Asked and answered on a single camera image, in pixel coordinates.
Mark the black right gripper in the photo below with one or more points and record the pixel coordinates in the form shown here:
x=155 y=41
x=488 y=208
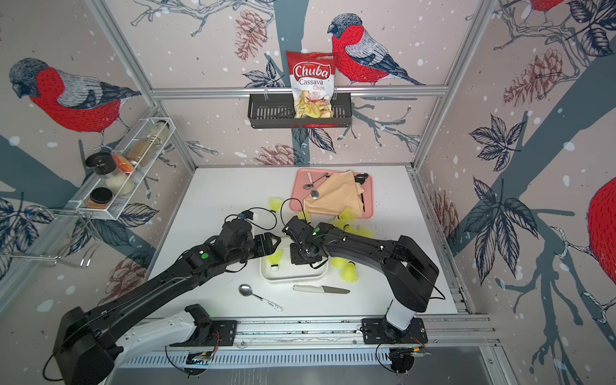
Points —
x=295 y=261

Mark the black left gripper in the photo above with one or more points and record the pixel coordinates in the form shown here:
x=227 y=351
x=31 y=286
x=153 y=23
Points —
x=262 y=243

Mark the yellow shuttlecock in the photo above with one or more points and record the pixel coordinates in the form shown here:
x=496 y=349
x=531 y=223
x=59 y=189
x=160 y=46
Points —
x=349 y=273
x=347 y=214
x=276 y=204
x=341 y=224
x=364 y=232
x=275 y=259
x=338 y=263

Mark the white plastic storage box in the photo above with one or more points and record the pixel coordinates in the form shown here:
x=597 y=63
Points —
x=289 y=273

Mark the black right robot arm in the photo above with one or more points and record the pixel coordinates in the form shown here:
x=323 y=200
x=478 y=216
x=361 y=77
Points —
x=410 y=272

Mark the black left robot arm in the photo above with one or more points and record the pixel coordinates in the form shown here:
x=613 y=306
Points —
x=89 y=344

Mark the steel spoon on tray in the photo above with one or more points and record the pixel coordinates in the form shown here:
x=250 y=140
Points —
x=325 y=175
x=314 y=192

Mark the pink plastic tray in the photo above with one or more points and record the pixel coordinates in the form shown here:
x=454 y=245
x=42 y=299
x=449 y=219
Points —
x=299 y=194

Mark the beige folded cloth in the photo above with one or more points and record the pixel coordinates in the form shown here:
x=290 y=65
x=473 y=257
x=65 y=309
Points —
x=339 y=192

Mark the black scissors on tray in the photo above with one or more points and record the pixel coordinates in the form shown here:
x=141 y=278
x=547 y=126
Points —
x=361 y=178

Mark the black lidded low jar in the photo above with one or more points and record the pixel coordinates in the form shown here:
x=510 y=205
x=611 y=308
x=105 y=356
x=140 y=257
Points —
x=99 y=198

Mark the Chuba cassava chips bag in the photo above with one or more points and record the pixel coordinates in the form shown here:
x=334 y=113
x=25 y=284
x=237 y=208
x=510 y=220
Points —
x=312 y=81

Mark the white handled knife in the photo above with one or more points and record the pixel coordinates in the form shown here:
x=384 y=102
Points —
x=321 y=290

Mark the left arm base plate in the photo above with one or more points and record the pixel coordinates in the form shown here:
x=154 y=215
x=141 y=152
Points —
x=215 y=333

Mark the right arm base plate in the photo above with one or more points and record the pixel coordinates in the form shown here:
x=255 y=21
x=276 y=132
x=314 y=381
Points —
x=379 y=331

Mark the black wall basket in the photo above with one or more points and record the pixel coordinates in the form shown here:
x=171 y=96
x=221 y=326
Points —
x=278 y=111

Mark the white wire wall shelf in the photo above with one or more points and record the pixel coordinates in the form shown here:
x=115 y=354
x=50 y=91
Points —
x=134 y=157

